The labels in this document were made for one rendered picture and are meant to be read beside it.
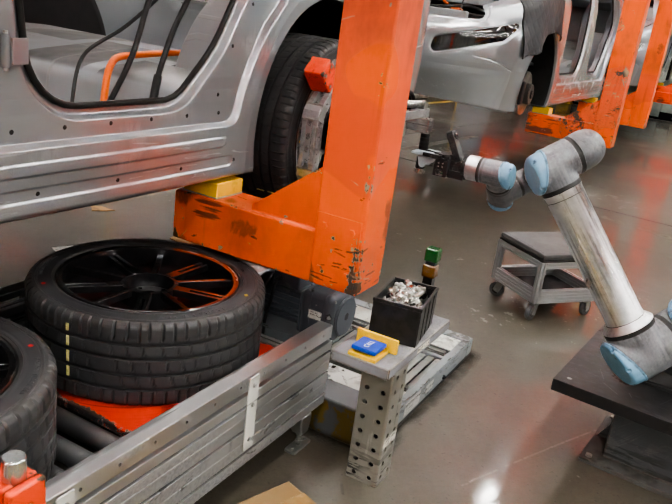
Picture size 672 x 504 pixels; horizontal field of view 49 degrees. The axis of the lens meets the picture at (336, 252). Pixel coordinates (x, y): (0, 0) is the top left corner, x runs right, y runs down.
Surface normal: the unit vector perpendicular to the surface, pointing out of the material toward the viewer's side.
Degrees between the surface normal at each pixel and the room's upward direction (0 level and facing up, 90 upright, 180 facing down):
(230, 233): 90
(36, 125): 92
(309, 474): 0
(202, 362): 90
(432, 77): 107
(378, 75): 90
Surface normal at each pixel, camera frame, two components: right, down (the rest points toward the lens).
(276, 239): -0.49, 0.22
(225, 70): 0.86, 0.26
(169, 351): 0.37, 0.34
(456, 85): -0.14, 0.58
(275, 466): 0.13, -0.94
